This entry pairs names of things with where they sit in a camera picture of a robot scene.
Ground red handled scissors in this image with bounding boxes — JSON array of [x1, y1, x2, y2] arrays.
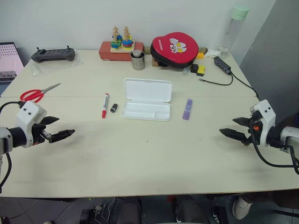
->
[[20, 83, 62, 104]]

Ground open laptop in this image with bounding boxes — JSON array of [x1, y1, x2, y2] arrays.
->
[[0, 42, 25, 97]]

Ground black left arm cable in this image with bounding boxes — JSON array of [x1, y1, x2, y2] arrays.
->
[[0, 100, 23, 195]]

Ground white cable under table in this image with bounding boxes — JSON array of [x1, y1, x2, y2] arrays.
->
[[93, 196, 118, 219]]

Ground clear plastic bag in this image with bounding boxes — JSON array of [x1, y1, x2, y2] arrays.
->
[[28, 49, 84, 77]]

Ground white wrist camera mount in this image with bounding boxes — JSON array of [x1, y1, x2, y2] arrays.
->
[[15, 100, 48, 148], [249, 99, 277, 148]]

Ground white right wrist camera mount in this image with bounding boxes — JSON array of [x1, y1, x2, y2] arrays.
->
[[249, 99, 277, 148]]

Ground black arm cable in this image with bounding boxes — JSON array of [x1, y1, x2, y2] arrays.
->
[[0, 100, 23, 195], [253, 130, 299, 175]]

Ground purple highlighter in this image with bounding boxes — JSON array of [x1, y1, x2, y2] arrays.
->
[[182, 98, 194, 121]]

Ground yellow black sponge eraser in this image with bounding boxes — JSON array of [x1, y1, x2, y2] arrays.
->
[[190, 64, 206, 77]]

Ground red whiteboard marker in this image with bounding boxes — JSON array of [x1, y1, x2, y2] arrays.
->
[[101, 93, 111, 119]]

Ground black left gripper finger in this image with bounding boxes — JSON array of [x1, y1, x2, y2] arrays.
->
[[43, 115, 60, 126], [48, 129, 76, 144]]

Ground white open pencil case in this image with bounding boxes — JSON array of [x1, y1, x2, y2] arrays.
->
[[120, 77, 173, 122]]

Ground steel cup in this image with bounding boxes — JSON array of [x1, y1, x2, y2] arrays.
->
[[130, 49, 146, 70]]

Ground crumpled white tissue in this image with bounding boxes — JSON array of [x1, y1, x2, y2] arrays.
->
[[204, 48, 221, 58]]

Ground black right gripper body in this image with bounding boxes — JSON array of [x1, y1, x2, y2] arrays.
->
[[247, 111, 264, 146]]

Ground white shoe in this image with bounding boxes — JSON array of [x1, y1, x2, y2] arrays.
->
[[232, 195, 253, 220]]

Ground black usb hub with cable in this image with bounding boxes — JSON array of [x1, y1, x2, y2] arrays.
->
[[198, 56, 260, 99]]

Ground clear bottle green lid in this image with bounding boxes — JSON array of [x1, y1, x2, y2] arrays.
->
[[219, 6, 250, 57]]

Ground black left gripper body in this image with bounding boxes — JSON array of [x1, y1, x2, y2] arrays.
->
[[31, 121, 51, 145]]

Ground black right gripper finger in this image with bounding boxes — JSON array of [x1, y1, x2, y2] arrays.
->
[[232, 117, 252, 128], [219, 128, 250, 147]]

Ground black handheld controller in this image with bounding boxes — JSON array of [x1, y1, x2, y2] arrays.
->
[[31, 45, 78, 63]]

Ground wooden colourful stacking toy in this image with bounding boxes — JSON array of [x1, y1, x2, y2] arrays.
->
[[110, 26, 136, 53]]

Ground red black boxing pad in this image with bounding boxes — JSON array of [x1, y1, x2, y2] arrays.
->
[[149, 32, 199, 70]]

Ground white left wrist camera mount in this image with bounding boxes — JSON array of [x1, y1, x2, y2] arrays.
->
[[15, 100, 48, 148]]

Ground red rectangular box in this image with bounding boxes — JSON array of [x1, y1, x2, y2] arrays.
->
[[98, 41, 144, 62]]

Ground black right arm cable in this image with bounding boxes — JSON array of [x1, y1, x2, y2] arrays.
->
[[253, 130, 299, 175]]

